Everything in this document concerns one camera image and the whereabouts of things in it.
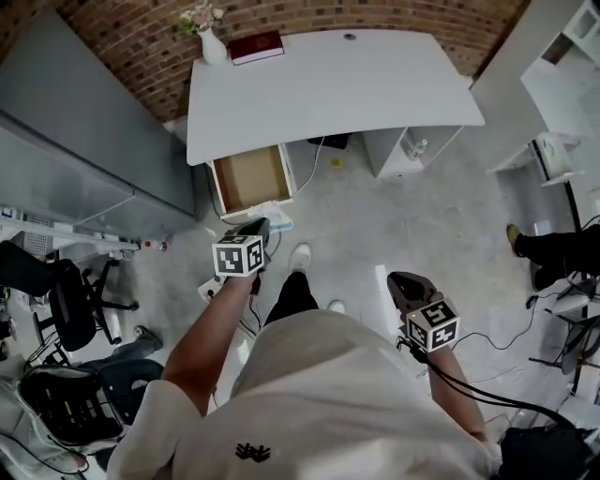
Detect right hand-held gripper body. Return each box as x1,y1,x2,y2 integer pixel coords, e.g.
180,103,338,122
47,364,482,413
386,270,461,353

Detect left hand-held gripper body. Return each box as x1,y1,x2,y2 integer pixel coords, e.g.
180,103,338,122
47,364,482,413
211,217,272,280

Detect white cloth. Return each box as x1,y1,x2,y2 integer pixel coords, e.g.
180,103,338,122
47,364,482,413
255,201,295,235

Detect white drawer with brown inside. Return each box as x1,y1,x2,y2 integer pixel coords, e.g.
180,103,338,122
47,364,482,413
208,143,297,220

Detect person's left forearm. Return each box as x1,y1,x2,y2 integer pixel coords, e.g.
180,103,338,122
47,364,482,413
162,274,262,416

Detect person's right forearm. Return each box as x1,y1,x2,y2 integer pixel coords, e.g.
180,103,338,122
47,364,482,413
424,344,488,442

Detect white power strip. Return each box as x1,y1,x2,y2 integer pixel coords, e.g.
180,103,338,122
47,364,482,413
197,276,226,301

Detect person's black trouser leg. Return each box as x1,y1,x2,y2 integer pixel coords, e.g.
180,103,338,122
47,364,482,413
263,271,320,327

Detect person's white shirt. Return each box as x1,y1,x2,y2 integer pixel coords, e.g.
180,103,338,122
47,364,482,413
106,308,505,480

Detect grey stool seat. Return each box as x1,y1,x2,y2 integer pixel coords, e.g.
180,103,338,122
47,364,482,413
552,292,600,320

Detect black metal chair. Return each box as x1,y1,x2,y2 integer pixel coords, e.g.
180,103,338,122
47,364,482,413
529,313,600,376

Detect black router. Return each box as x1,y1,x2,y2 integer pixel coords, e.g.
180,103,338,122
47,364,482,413
307,132,352,150

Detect black office chair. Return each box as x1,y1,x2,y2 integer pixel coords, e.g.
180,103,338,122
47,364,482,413
0,241,141,357

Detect black bag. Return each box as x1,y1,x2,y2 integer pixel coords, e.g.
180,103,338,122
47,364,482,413
499,424,594,480

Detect white shelving rack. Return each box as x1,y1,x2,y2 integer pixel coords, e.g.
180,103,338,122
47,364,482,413
0,203,142,249

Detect white desk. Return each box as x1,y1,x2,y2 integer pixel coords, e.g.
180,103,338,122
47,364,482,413
186,30,487,180

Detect grey metal cabinet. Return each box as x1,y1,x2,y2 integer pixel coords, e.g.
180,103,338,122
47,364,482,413
0,8,197,235

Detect dark red book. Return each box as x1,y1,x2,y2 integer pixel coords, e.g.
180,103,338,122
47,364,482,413
227,30,286,67

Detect black and white backpack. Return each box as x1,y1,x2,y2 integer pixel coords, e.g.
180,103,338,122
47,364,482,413
18,365,126,444

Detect pink and white flowers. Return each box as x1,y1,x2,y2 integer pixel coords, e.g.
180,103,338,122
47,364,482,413
173,2,226,38

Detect white cabinet unit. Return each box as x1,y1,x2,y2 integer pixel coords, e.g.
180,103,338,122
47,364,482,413
519,0,600,187

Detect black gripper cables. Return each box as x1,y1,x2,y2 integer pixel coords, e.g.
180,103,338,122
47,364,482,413
397,335,580,430

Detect black cable with plug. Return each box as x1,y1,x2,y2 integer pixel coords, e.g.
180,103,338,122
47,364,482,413
452,292,563,352

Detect white power cable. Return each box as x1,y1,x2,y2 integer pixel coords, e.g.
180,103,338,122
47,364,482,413
280,135,325,203

